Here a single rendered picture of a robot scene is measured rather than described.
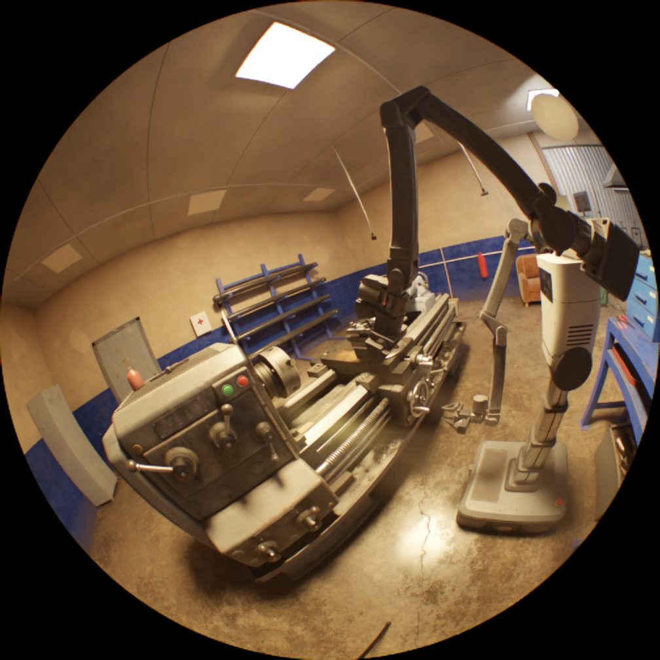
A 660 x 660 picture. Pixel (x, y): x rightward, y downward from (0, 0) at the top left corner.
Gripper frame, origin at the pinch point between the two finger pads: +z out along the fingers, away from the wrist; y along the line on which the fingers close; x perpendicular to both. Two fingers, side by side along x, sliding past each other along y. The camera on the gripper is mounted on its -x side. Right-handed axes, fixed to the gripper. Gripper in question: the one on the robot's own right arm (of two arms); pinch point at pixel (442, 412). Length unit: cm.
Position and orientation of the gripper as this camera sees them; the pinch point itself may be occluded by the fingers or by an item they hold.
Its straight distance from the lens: 103.1
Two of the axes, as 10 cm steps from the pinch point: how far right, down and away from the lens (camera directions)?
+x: 7.3, -2.3, 6.4
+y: 2.0, 9.7, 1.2
